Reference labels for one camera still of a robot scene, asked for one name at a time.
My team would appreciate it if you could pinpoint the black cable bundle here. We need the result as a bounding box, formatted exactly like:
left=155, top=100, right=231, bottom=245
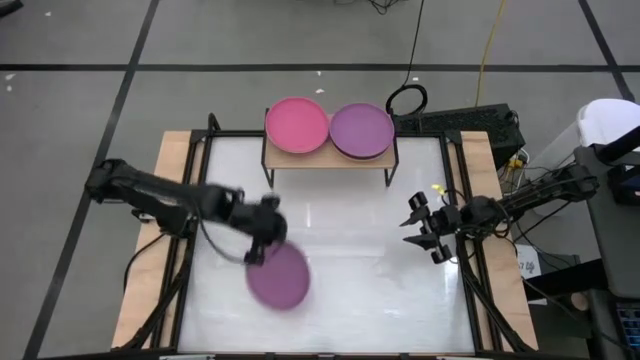
left=497, top=159, right=579, bottom=264

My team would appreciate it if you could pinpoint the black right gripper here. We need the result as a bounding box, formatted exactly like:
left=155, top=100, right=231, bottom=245
left=399, top=191, right=464, bottom=266

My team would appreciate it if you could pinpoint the black keyboard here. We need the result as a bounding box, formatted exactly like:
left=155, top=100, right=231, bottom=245
left=615, top=302, right=640, bottom=352

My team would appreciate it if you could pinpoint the wooden shelf with black frame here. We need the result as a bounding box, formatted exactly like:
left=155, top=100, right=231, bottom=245
left=260, top=107, right=400, bottom=189

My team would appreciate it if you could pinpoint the pink plastic plate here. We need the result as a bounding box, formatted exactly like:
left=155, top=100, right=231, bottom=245
left=264, top=96, right=331, bottom=155

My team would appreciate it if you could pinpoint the white paper sheet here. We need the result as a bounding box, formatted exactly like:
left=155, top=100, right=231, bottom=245
left=514, top=244, right=543, bottom=279

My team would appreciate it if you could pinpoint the black aluminium table frame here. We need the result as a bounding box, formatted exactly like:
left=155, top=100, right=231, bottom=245
left=119, top=113, right=537, bottom=354

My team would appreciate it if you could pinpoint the black hanging cable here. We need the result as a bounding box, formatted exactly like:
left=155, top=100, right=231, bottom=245
left=384, top=0, right=430, bottom=118

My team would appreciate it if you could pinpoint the yellow hanging cable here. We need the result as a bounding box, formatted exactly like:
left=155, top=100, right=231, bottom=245
left=474, top=0, right=509, bottom=108

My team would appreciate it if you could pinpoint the purple plastic plate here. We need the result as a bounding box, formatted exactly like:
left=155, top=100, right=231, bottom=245
left=244, top=240, right=312, bottom=312
left=333, top=142, right=396, bottom=162
left=329, top=102, right=396, bottom=159

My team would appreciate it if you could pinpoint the white waste bin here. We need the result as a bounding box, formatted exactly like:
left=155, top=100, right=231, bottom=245
left=577, top=98, right=640, bottom=149

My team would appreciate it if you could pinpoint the dark grey desk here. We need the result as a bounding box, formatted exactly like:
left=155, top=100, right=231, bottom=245
left=574, top=144, right=640, bottom=302

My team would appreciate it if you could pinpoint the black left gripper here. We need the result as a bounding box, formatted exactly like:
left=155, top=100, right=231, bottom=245
left=229, top=192, right=290, bottom=267

